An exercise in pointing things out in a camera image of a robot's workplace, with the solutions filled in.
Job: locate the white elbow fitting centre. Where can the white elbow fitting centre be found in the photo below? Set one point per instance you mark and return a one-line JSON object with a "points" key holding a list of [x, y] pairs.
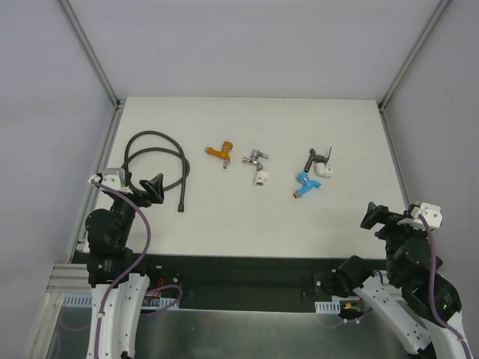
{"points": [[260, 177]]}

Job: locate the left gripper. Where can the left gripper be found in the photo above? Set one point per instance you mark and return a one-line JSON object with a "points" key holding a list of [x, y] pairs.
{"points": [[141, 195]]}

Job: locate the blue plastic faucet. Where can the blue plastic faucet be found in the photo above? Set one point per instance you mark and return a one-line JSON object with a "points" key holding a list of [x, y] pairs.
{"points": [[306, 183]]}

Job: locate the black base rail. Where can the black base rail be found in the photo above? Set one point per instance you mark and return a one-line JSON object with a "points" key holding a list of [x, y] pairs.
{"points": [[284, 285]]}

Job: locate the dark metal lever faucet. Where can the dark metal lever faucet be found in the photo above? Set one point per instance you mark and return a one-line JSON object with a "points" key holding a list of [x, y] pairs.
{"points": [[316, 159]]}

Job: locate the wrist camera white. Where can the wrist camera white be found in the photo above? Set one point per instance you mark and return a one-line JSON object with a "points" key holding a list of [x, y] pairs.
{"points": [[111, 179], [431, 214]]}

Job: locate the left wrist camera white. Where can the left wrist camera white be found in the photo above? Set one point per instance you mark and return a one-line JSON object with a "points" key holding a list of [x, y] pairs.
{"points": [[111, 179]]}

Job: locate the orange plastic faucet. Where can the orange plastic faucet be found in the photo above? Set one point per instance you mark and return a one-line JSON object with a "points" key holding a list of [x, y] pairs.
{"points": [[223, 153]]}

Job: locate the left aluminium frame post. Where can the left aluminium frame post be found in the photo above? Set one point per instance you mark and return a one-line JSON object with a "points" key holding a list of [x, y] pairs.
{"points": [[89, 52]]}

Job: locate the aluminium frame post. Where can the aluminium frame post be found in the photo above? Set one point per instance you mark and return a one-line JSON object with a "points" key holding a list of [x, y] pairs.
{"points": [[414, 52], [89, 52]]}

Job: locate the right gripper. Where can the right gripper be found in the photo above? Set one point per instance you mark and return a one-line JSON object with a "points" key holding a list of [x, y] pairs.
{"points": [[386, 220]]}

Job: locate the chrome lever faucet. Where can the chrome lever faucet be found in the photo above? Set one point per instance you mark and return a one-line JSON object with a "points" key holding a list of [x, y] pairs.
{"points": [[254, 158]]}

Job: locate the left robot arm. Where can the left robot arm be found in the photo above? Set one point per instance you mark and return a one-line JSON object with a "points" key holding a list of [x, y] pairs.
{"points": [[118, 278]]}

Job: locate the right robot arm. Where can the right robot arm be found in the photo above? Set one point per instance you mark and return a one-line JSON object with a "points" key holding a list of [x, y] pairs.
{"points": [[431, 325]]}

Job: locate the white elbow fitting right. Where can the white elbow fitting right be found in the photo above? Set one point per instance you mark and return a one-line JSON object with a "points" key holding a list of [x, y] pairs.
{"points": [[322, 170]]}

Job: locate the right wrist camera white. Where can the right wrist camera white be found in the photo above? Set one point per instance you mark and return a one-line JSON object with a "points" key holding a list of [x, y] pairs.
{"points": [[431, 214]]}

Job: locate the right aluminium frame post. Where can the right aluminium frame post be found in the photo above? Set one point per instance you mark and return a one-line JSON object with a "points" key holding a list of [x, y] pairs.
{"points": [[414, 52]]}

